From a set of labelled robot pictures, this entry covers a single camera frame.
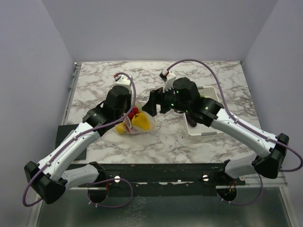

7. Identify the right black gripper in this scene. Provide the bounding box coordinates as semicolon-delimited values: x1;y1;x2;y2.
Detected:
141;83;190;117

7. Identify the yellow lemon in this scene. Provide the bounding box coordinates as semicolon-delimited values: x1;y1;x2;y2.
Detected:
115;123;127;134

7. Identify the clear zip top bag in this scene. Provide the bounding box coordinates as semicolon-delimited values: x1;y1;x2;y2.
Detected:
115;103;156;134

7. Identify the yellow bell pepper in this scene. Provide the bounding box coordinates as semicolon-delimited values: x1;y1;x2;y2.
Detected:
132;113;150;131

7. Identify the purple eggplant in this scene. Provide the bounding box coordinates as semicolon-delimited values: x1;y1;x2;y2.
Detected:
187;114;197;128

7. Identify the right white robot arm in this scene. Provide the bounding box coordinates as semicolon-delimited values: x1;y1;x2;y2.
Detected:
143;78;289;185

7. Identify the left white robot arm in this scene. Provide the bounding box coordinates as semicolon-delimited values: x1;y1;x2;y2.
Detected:
24;85;131;204

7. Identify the white plastic basket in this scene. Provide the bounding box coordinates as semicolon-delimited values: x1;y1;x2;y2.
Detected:
183;86;223;138

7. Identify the metal table edge strip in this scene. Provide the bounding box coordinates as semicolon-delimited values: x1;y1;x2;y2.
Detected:
61;62;82;125

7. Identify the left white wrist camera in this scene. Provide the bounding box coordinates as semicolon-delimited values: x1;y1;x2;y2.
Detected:
114;74;131;91

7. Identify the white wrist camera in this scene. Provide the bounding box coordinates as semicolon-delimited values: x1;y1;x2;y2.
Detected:
160;69;176;93
114;74;131;91

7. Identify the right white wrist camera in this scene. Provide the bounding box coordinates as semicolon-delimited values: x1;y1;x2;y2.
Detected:
160;69;176;93

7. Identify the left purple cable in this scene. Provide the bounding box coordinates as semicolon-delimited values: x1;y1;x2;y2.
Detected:
22;72;137;209

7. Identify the purple cable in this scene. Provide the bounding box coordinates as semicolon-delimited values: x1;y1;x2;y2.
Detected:
22;72;137;209
163;59;303;206

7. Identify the black mounting rail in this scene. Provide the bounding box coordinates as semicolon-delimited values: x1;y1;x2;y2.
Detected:
78;160;247;197

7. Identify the aluminium extrusion rail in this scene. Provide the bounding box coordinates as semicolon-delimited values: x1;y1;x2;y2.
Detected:
240;173;288;187

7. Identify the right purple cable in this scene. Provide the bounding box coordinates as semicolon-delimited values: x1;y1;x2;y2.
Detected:
163;59;303;206

